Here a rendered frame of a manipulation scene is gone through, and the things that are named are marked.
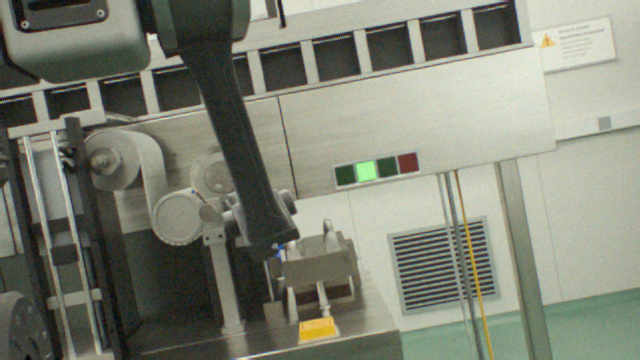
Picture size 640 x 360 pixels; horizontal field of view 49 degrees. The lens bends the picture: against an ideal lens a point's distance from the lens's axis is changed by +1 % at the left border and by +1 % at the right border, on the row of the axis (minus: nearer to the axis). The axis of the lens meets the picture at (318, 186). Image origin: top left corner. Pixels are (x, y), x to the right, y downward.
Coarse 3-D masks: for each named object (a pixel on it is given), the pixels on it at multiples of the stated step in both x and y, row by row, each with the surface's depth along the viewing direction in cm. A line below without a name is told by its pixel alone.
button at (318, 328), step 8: (312, 320) 145; (320, 320) 144; (328, 320) 143; (304, 328) 140; (312, 328) 139; (320, 328) 139; (328, 328) 139; (304, 336) 139; (312, 336) 139; (320, 336) 139
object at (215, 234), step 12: (204, 204) 161; (216, 204) 161; (204, 228) 161; (216, 228) 160; (204, 240) 158; (216, 240) 158; (216, 252) 160; (216, 264) 160; (228, 264) 161; (216, 276) 161; (228, 276) 161; (228, 288) 161; (228, 300) 161; (228, 312) 161; (228, 324) 161; (240, 324) 160
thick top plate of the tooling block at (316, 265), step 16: (304, 240) 194; (320, 240) 188; (304, 256) 164; (320, 256) 161; (336, 256) 161; (288, 272) 162; (304, 272) 162; (320, 272) 162; (336, 272) 162; (352, 272) 162
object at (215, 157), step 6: (210, 156) 163; (216, 156) 163; (222, 156) 163; (204, 162) 163; (210, 162) 163; (204, 168) 163; (198, 174) 163; (204, 174) 163; (198, 180) 163; (204, 180) 163; (204, 186) 163; (204, 192) 163; (210, 192) 163; (228, 192) 163; (210, 198) 163; (222, 198) 163
